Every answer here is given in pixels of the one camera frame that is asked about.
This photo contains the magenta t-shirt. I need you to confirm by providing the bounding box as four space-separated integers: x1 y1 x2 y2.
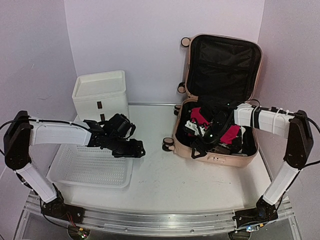
184 107 241 145

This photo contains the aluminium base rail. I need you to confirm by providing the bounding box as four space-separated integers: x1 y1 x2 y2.
13 192 302 240

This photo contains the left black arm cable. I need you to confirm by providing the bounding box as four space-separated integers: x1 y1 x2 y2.
0 119 78 232

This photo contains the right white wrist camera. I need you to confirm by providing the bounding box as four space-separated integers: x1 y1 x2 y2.
184 120 206 136

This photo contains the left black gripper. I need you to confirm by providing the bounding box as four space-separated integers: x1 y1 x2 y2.
107 135 146 159

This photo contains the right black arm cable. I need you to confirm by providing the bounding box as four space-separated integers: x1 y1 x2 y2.
246 99 320 171

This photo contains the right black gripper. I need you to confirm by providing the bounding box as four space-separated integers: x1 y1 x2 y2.
191 121 231 160

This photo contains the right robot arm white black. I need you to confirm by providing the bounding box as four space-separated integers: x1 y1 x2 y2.
191 103 319 231

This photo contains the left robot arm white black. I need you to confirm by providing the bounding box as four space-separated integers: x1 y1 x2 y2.
1 110 146 224

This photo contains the white plastic drawer unit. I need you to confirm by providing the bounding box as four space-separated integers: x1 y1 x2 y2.
72 70 130 122

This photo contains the black white patterned garment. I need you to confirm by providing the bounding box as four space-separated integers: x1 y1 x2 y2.
217 125 246 155

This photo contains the white perforated plastic basket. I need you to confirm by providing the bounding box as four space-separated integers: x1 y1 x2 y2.
47 144 134 189

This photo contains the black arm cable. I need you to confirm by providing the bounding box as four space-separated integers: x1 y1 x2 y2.
246 99 320 171
0 119 78 232

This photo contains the pink hard-shell suitcase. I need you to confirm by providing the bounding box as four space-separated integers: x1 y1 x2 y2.
162 34 263 167

